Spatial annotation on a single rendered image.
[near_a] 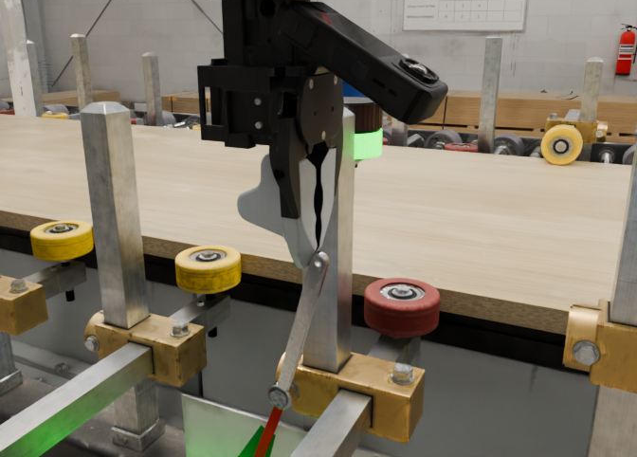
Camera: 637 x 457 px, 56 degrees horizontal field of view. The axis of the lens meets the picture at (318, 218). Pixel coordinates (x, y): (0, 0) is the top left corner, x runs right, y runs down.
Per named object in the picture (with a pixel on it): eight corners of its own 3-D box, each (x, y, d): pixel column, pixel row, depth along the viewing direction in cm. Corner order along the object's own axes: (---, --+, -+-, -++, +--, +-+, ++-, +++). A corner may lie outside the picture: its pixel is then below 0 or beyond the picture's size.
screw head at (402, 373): (409, 387, 53) (410, 374, 52) (387, 381, 53) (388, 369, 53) (416, 374, 54) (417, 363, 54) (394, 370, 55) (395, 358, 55)
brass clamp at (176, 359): (176, 391, 63) (173, 348, 61) (81, 362, 68) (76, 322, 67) (210, 363, 68) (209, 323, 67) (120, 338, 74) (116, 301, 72)
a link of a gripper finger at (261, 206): (251, 257, 48) (247, 143, 45) (318, 269, 45) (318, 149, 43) (229, 270, 45) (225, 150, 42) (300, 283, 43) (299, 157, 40)
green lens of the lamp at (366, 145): (368, 161, 52) (368, 136, 51) (305, 155, 54) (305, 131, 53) (390, 150, 57) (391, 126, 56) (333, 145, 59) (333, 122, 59)
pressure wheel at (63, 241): (100, 306, 85) (92, 229, 82) (40, 316, 82) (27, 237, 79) (98, 284, 92) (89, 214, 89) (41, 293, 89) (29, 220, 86)
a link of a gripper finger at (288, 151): (298, 205, 45) (297, 87, 42) (318, 208, 44) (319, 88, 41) (266, 222, 41) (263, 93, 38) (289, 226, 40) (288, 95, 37)
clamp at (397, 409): (408, 446, 53) (409, 396, 51) (274, 407, 58) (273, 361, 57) (425, 411, 58) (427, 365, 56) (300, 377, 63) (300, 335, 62)
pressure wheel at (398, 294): (423, 410, 62) (428, 309, 58) (351, 391, 65) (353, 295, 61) (442, 372, 68) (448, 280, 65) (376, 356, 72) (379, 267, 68)
